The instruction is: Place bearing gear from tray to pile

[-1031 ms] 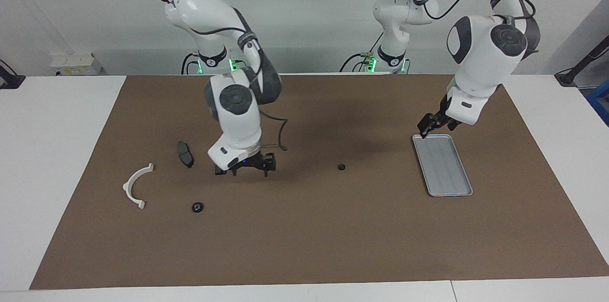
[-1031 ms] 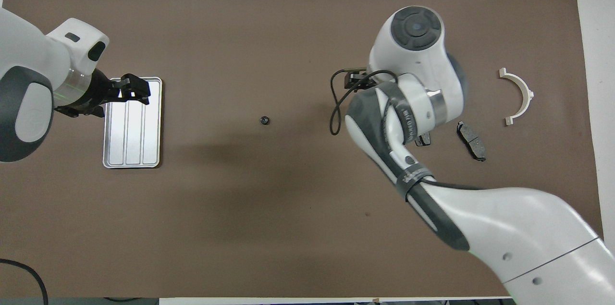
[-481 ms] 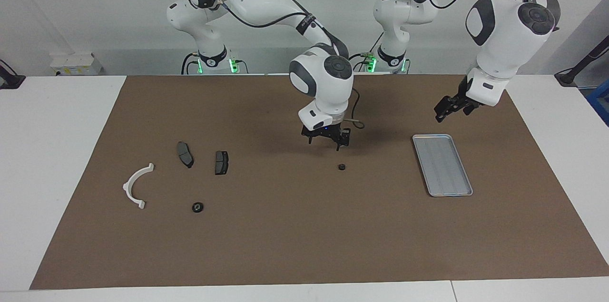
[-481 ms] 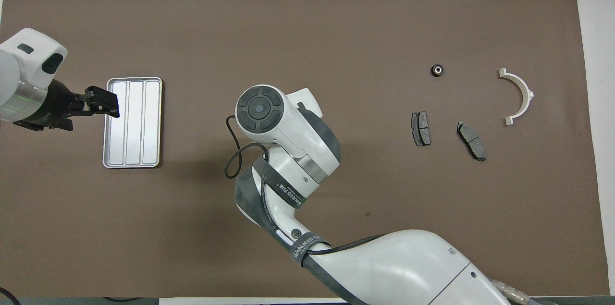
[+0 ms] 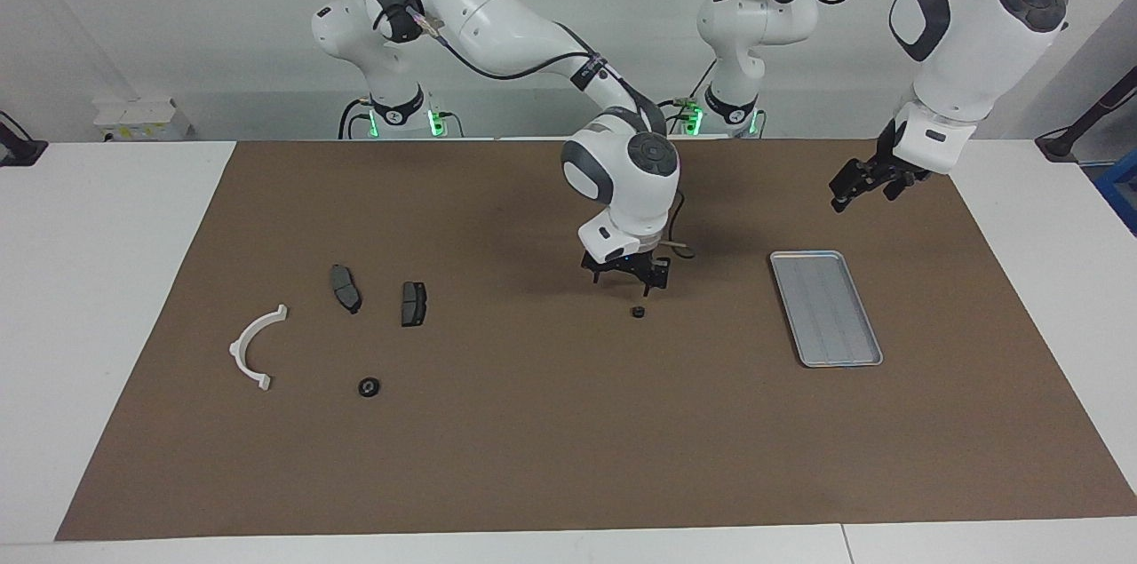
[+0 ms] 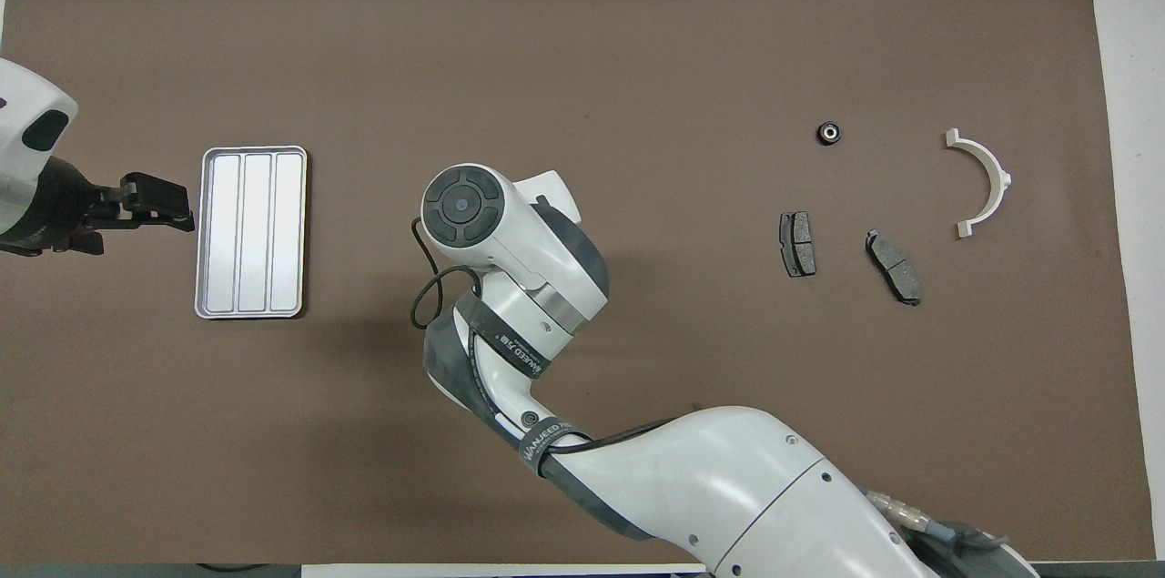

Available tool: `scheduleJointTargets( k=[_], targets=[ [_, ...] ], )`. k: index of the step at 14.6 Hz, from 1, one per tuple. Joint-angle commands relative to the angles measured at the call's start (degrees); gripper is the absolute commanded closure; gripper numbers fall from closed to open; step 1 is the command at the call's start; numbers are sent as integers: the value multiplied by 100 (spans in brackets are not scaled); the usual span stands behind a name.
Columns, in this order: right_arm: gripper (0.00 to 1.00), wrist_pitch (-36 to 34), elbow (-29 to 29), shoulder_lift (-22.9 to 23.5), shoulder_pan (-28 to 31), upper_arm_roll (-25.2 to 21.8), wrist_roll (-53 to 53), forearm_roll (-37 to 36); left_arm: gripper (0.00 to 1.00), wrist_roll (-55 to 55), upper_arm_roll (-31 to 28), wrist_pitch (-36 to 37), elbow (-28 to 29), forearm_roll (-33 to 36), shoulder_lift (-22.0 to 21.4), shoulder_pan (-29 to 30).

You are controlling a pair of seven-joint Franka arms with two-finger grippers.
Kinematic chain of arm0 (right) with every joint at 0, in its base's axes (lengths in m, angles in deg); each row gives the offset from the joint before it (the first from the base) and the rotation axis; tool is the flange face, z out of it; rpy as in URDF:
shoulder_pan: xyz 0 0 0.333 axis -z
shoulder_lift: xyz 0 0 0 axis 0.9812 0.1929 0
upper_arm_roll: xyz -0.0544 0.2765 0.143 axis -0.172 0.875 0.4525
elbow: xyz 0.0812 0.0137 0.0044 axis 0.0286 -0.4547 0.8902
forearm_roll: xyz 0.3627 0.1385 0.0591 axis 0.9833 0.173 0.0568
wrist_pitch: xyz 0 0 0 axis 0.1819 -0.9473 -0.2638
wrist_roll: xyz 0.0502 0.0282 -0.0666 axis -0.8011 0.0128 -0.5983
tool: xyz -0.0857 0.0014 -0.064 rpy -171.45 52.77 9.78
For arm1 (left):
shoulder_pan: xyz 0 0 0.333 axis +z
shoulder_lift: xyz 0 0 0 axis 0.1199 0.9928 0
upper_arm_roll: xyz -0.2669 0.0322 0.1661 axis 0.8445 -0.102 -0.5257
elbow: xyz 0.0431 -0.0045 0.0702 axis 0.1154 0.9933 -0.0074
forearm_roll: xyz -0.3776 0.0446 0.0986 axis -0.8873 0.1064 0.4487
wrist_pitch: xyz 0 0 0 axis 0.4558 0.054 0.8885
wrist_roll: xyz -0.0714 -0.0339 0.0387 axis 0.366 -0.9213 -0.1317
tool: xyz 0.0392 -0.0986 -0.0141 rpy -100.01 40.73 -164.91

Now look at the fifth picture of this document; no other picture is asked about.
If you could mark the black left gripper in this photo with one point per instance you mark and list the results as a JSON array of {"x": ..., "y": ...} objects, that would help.
[{"x": 893, "y": 166}]

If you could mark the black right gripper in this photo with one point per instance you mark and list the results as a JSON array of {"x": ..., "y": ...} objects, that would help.
[{"x": 626, "y": 264}]

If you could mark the large black bearing gear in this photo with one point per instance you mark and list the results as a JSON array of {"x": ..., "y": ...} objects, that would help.
[{"x": 369, "y": 387}]

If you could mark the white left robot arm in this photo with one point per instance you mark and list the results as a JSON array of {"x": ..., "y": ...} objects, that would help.
[{"x": 968, "y": 40}]

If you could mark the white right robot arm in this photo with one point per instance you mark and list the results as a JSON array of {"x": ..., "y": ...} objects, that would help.
[{"x": 497, "y": 13}]

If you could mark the silver metal tray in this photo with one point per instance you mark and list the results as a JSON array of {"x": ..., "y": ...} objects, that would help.
[{"x": 826, "y": 311}]

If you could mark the brown table mat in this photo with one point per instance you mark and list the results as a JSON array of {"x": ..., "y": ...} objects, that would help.
[{"x": 568, "y": 457}]

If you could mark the dark grey brake pad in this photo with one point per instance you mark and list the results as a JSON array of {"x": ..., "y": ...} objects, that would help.
[
  {"x": 414, "y": 304},
  {"x": 345, "y": 289}
]

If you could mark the blue crate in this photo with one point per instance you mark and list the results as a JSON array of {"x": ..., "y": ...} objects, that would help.
[{"x": 1121, "y": 191}]

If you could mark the black table clamp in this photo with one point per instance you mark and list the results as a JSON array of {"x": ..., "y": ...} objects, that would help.
[{"x": 18, "y": 146}]

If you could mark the black stand mount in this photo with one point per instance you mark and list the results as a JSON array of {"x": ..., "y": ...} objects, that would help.
[{"x": 1066, "y": 138}]

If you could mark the white curved plastic bracket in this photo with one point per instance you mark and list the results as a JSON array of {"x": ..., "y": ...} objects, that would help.
[{"x": 242, "y": 357}]

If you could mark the white wall power box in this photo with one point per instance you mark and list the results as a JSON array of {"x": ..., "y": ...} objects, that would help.
[{"x": 133, "y": 115}]

